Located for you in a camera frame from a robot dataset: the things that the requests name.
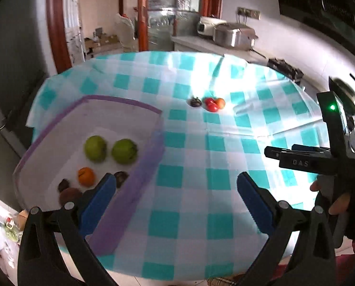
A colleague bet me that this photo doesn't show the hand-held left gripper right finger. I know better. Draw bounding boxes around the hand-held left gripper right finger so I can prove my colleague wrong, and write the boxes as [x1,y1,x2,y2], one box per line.
[237,171,337,286]

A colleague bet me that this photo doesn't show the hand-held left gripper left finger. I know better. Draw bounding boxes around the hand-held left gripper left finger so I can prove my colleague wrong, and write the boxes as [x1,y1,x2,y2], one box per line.
[17,172,118,286]

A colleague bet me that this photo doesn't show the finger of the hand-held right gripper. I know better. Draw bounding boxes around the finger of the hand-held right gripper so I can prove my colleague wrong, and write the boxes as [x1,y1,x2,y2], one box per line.
[264,146,283,159]
[291,144,331,155]

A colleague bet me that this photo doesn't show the dark red apple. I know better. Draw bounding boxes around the dark red apple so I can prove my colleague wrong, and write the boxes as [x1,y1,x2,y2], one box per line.
[59,188,83,207]

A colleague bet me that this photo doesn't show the orange mandarin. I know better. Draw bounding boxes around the orange mandarin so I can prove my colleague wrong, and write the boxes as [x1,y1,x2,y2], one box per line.
[78,167,95,187]

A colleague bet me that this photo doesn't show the green persimmon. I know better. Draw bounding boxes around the green persimmon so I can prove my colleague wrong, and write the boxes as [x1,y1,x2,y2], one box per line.
[84,135,108,163]
[111,138,138,165]

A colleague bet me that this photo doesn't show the purple cardboard box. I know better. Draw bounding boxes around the purple cardboard box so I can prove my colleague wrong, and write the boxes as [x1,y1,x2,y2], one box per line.
[13,95,165,255]

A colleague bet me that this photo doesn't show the metal wok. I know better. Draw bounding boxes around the metal wok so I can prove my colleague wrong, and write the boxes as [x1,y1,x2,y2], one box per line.
[329,73,355,115]

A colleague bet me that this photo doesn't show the teal white checked tablecloth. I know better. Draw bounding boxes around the teal white checked tablecloth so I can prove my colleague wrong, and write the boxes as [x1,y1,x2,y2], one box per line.
[26,51,334,281]

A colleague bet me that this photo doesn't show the black gas stove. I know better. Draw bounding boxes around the black gas stove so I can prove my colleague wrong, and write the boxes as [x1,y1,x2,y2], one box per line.
[267,58,304,80]

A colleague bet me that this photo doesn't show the silver kitchen appliance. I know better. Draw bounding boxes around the silver kitchen appliance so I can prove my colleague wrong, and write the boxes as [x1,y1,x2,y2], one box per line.
[213,23,259,48]

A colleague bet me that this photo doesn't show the white kitchen countertop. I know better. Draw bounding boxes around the white kitchen countertop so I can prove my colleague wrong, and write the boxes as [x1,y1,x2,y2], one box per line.
[171,35,269,64]

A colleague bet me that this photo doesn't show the black range hood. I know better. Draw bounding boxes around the black range hood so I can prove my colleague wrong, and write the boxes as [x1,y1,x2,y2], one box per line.
[274,0,355,66]

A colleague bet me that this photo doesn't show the white kitchen appliance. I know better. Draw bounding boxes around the white kitchen appliance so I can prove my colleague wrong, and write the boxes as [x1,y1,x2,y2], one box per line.
[196,16,227,39]

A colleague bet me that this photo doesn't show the grey refrigerator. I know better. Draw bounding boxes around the grey refrigerator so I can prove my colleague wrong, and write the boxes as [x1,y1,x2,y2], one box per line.
[0,0,59,212]

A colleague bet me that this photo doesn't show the cardboard boxes on floor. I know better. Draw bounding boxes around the cardboard boxes on floor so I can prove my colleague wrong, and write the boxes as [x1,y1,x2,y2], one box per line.
[84,27,122,58]

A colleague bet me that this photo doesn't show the glass sliding door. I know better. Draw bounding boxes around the glass sliding door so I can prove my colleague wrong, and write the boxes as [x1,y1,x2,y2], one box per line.
[148,0,203,52]

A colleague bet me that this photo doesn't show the white panelled door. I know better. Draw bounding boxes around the white panelled door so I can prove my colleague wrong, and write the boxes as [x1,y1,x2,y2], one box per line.
[63,0,86,64]

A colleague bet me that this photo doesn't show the wall socket strip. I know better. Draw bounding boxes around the wall socket strip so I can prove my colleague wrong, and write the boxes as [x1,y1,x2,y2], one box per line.
[237,7,261,21]

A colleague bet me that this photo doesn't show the brown wooden door frame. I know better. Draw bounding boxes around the brown wooden door frame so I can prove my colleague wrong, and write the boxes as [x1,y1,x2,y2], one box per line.
[46,0,73,73]

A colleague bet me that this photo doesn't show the brown wooden door post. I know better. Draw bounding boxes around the brown wooden door post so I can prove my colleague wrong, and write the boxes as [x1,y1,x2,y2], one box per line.
[137,0,150,52]

